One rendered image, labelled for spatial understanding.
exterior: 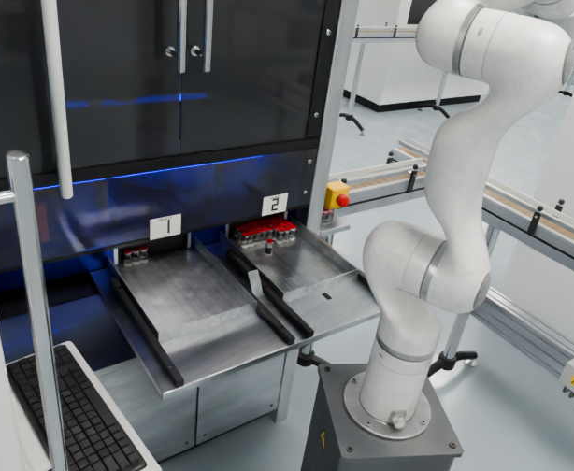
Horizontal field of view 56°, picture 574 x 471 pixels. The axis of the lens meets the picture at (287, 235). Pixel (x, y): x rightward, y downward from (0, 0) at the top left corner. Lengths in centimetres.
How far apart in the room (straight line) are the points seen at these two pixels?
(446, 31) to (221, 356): 81
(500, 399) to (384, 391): 161
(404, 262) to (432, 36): 37
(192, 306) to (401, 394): 56
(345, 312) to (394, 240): 48
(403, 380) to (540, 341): 118
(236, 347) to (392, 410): 38
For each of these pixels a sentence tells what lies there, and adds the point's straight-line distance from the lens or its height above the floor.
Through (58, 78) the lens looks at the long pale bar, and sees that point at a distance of 114.
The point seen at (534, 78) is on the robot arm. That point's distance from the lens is 84.
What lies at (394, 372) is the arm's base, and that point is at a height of 101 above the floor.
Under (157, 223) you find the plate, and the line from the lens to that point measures 142.
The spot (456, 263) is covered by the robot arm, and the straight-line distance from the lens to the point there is 94.
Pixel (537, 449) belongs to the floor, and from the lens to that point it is 260.
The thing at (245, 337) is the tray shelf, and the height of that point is 88.
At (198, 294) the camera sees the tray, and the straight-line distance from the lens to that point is 143.
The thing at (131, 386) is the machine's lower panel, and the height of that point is 50.
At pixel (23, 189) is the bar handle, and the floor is 144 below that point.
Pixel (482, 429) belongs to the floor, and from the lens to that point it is 256.
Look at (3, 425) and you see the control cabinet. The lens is 88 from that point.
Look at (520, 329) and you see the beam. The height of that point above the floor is 51.
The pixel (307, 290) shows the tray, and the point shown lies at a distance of 145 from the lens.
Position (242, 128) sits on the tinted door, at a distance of 144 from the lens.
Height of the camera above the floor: 174
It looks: 30 degrees down
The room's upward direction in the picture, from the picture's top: 8 degrees clockwise
